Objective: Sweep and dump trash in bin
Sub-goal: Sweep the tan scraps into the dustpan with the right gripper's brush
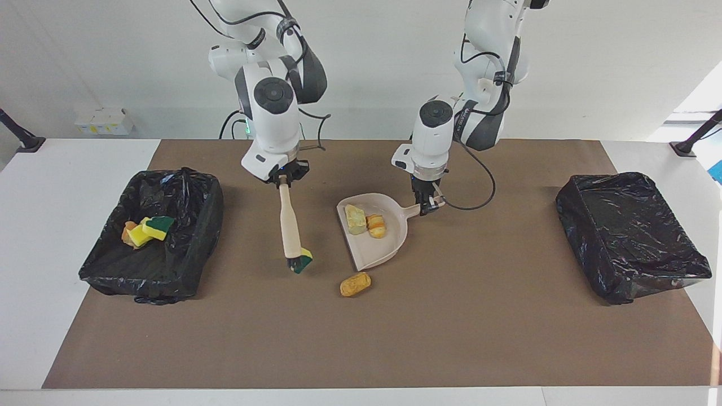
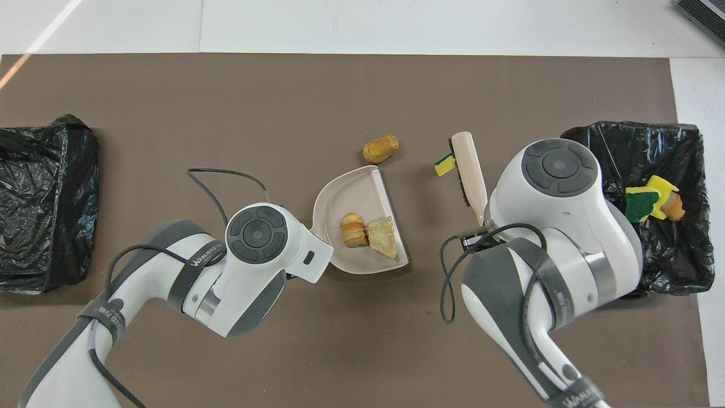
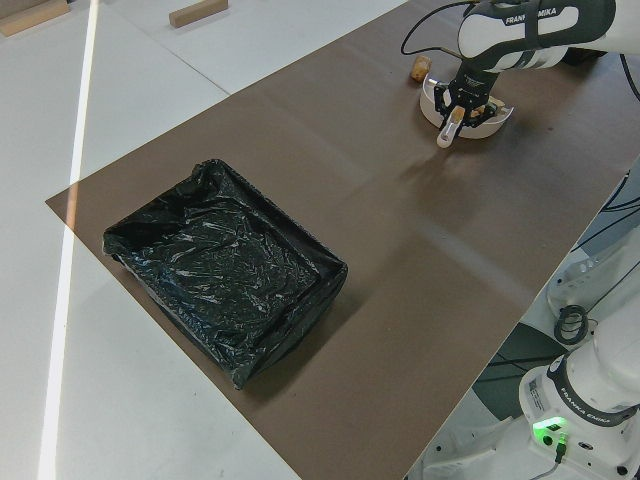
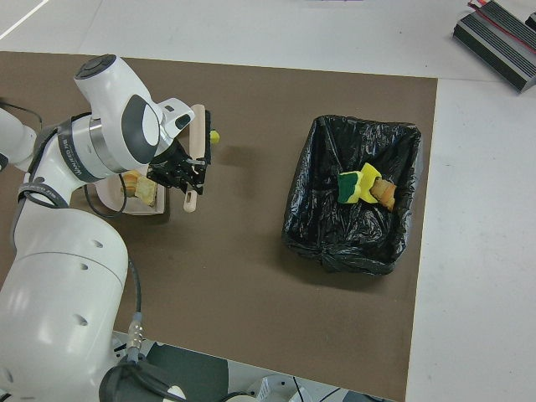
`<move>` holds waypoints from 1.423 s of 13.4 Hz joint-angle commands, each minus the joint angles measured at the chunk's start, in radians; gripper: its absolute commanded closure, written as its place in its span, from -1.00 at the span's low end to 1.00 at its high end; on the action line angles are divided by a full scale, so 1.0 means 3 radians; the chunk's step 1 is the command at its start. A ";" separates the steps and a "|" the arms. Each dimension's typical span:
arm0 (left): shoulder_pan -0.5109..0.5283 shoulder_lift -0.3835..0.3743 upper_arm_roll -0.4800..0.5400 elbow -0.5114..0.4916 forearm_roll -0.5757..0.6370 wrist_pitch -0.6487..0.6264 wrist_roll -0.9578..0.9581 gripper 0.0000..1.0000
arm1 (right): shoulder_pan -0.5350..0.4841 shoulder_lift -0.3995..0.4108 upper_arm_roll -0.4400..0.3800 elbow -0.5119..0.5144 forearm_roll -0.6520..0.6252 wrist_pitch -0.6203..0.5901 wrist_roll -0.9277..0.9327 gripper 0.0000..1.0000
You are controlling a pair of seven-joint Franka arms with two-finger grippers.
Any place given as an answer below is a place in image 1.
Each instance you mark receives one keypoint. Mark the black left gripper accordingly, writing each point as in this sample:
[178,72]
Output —
[427,187]

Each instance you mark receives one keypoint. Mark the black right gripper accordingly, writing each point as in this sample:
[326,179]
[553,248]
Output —
[292,170]

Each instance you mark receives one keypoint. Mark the beige hand brush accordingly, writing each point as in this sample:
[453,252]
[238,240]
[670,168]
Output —
[289,225]

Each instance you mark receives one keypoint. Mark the orange striped croissant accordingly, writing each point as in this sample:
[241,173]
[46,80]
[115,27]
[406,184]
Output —
[377,226]

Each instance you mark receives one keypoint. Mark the beige plastic dustpan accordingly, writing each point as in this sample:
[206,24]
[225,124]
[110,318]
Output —
[372,251]

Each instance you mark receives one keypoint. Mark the pale beige bread chunk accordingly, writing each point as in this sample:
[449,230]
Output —
[355,220]

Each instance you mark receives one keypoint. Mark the yellow green sponge piece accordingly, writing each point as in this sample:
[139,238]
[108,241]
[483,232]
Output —
[138,237]
[303,262]
[159,226]

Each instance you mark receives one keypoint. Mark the brown oval bread roll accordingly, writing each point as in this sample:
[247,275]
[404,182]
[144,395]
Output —
[355,285]

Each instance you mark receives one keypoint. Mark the beige orange bread slice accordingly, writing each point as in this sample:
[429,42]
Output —
[128,234]

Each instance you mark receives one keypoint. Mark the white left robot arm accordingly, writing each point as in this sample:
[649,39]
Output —
[431,135]

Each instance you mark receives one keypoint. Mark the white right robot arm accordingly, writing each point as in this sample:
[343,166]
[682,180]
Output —
[276,124]

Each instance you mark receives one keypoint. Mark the bin with knotted black bag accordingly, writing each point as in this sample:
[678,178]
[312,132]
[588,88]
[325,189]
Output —
[169,270]

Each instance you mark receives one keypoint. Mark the bin with smooth black bag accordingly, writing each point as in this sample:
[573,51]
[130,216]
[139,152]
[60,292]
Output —
[626,237]

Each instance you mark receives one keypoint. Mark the brown table mat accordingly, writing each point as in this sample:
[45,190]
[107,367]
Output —
[282,349]

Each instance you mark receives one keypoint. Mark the black pole stand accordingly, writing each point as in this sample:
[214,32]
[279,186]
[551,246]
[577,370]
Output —
[25,141]
[691,144]

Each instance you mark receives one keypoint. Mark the blue box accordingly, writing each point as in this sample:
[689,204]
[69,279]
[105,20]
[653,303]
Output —
[717,172]

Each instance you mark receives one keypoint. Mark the white wall socket boxes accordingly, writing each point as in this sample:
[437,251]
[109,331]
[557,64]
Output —
[104,121]

